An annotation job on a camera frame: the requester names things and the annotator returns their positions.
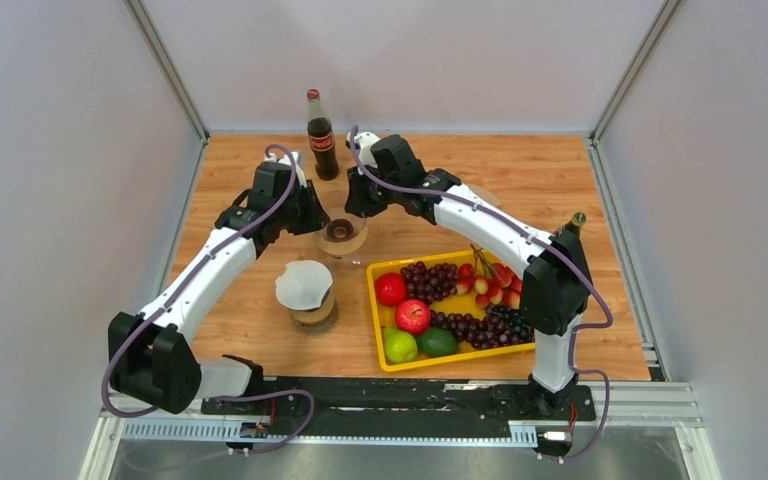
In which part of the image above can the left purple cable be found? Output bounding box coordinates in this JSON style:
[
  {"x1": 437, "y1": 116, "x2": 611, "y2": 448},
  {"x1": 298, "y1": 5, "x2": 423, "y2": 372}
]
[{"x1": 100, "y1": 144, "x2": 317, "y2": 457}]

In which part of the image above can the yellow plastic tray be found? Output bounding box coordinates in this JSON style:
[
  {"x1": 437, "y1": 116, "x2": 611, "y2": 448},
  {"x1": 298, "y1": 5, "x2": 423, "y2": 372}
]
[{"x1": 366, "y1": 251, "x2": 536, "y2": 372}]

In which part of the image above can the red cherries bunch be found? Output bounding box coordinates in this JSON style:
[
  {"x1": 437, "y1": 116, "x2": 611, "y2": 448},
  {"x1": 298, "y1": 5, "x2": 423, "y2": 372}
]
[{"x1": 451, "y1": 247, "x2": 523, "y2": 309}]

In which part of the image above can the brown paper coffee filter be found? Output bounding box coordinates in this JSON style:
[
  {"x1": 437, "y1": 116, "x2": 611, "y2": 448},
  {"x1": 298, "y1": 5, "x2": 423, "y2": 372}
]
[{"x1": 470, "y1": 184, "x2": 501, "y2": 207}]

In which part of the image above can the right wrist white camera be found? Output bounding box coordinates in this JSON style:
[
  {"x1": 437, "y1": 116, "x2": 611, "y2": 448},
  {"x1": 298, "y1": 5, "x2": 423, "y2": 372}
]
[{"x1": 345, "y1": 131, "x2": 380, "y2": 168}]

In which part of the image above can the lower dark grape bunch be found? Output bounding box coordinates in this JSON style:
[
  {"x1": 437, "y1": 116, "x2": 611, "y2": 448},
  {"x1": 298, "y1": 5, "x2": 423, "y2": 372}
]
[{"x1": 430, "y1": 305, "x2": 534, "y2": 350}]

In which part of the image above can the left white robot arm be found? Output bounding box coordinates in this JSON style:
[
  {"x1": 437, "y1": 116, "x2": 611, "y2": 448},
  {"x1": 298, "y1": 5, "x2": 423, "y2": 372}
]
[{"x1": 101, "y1": 151, "x2": 329, "y2": 418}]

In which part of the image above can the wrist white camera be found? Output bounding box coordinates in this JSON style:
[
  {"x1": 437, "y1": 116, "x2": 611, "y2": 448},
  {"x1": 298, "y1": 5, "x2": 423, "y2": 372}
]
[
  {"x1": 345, "y1": 131, "x2": 380, "y2": 168},
  {"x1": 264, "y1": 150, "x2": 307, "y2": 188}
]

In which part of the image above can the red tomato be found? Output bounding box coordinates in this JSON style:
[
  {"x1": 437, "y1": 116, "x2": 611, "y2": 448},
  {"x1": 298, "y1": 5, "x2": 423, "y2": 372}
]
[{"x1": 373, "y1": 272, "x2": 408, "y2": 307}]

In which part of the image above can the small clear glass cup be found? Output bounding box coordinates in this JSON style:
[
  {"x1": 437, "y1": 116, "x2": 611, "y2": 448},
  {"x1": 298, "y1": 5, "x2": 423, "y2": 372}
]
[{"x1": 330, "y1": 252, "x2": 366, "y2": 268}]

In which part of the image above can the green avocado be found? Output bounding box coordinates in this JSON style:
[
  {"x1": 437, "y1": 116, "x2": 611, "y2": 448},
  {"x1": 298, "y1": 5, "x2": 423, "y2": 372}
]
[{"x1": 417, "y1": 327, "x2": 459, "y2": 358}]

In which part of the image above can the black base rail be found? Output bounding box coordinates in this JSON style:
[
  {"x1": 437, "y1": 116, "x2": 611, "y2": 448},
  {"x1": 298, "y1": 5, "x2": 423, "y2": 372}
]
[{"x1": 201, "y1": 376, "x2": 597, "y2": 439}]

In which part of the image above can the cola glass bottle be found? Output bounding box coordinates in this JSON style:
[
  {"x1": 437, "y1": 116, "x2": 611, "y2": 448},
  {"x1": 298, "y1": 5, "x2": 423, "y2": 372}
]
[{"x1": 306, "y1": 89, "x2": 339, "y2": 181}]

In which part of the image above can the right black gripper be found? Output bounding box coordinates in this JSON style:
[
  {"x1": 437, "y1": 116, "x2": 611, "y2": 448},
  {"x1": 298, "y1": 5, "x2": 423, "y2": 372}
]
[{"x1": 347, "y1": 160, "x2": 403, "y2": 218}]

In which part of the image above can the green lime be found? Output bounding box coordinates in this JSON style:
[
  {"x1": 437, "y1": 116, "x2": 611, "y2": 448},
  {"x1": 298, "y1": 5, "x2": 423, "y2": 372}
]
[{"x1": 382, "y1": 327, "x2": 419, "y2": 365}]

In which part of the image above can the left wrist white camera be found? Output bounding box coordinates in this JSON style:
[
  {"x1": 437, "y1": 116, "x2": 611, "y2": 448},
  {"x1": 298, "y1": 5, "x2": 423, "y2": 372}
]
[{"x1": 264, "y1": 150, "x2": 307, "y2": 188}]

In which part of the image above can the green glass bottle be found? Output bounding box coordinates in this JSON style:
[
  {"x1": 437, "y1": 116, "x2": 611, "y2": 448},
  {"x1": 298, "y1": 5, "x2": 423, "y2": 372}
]
[{"x1": 559, "y1": 212, "x2": 587, "y2": 237}]

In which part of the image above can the white paper coffee filter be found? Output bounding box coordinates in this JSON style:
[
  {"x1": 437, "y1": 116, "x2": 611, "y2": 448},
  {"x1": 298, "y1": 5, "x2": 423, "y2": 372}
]
[{"x1": 275, "y1": 260, "x2": 333, "y2": 311}]

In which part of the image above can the red apple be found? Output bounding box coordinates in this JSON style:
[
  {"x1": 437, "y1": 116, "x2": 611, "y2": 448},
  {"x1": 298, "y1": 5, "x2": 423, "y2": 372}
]
[{"x1": 394, "y1": 299, "x2": 431, "y2": 336}]

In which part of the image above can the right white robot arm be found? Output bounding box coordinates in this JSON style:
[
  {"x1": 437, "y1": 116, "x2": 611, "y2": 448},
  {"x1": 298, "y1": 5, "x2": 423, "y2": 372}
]
[{"x1": 345, "y1": 130, "x2": 593, "y2": 418}]

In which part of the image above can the clear glass dripper cone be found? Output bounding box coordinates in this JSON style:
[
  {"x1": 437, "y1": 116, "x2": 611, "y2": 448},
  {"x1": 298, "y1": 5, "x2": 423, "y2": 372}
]
[{"x1": 318, "y1": 190, "x2": 368, "y2": 246}]

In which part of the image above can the upper red grape bunch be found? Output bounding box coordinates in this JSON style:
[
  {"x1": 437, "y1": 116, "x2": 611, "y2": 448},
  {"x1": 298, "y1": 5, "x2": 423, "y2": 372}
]
[{"x1": 399, "y1": 261, "x2": 459, "y2": 305}]

